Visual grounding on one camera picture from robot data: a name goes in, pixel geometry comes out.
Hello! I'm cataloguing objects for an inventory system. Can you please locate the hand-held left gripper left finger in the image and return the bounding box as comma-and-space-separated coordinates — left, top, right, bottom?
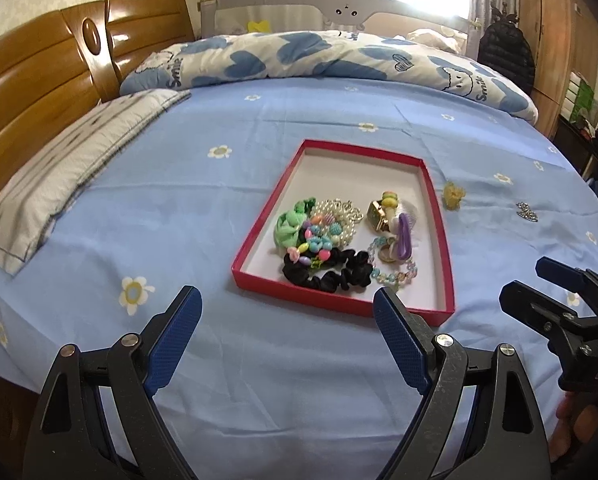
24, 285, 203, 480

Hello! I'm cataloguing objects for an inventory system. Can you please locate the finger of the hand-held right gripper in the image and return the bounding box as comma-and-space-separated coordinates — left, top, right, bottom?
535, 256, 598, 303
499, 281, 598, 343

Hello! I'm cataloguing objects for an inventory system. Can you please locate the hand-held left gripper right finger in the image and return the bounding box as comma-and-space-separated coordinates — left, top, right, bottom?
373, 287, 552, 480

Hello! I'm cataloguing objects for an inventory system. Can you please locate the pastel crystal bead bracelet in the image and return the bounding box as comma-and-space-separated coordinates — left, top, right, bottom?
368, 236, 420, 286

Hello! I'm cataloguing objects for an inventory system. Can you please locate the black scrunchie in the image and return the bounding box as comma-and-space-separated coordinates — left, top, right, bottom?
282, 248, 374, 294

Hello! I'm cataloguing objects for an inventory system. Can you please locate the purple hair clip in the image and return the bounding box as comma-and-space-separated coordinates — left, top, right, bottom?
394, 212, 418, 259

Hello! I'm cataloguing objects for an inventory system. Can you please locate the colourful plastic bead bracelet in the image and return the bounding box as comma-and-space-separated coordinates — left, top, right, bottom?
286, 212, 350, 269

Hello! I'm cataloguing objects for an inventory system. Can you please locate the gold mesh-band wristwatch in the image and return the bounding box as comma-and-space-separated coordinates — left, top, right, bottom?
368, 199, 398, 234

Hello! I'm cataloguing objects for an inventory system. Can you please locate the white pearl bracelet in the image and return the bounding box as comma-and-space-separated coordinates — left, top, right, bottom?
311, 199, 364, 249

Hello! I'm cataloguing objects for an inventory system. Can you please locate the green scrunchie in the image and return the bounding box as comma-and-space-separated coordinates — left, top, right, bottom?
273, 199, 318, 253

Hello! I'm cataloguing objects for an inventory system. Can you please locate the red shallow box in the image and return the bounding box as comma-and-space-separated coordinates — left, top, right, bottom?
231, 139, 454, 327

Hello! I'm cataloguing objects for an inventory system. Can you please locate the person's right hand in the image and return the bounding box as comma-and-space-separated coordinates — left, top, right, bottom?
549, 391, 598, 467

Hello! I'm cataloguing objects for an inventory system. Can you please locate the yellow hair claw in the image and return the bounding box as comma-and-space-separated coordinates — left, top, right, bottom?
443, 181, 468, 210

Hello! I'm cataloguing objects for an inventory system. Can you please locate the dark cluttered dresser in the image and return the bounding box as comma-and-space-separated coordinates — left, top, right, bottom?
556, 72, 598, 183

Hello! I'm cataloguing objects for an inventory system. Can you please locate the blue floral bed sheet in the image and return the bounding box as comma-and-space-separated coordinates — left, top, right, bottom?
0, 82, 598, 480

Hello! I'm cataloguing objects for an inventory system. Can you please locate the green box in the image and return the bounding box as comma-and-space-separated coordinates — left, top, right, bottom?
576, 82, 595, 122

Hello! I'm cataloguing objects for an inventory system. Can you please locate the grey striped pillow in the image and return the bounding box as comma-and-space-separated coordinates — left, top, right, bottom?
0, 89, 192, 277

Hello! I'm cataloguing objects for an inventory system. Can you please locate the black backpack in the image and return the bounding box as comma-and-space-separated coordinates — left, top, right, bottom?
478, 4, 536, 97

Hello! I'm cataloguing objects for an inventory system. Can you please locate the wooden wardrobe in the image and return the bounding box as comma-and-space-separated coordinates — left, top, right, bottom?
516, 0, 598, 137

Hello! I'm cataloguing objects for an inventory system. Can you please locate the wooden headboard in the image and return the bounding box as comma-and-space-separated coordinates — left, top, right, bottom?
0, 0, 198, 223

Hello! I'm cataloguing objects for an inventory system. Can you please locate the blue heart printed quilt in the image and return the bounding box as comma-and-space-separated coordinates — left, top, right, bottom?
119, 30, 539, 124

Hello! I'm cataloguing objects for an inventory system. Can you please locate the grey bed guard rail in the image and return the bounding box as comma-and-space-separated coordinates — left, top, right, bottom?
199, 0, 480, 59

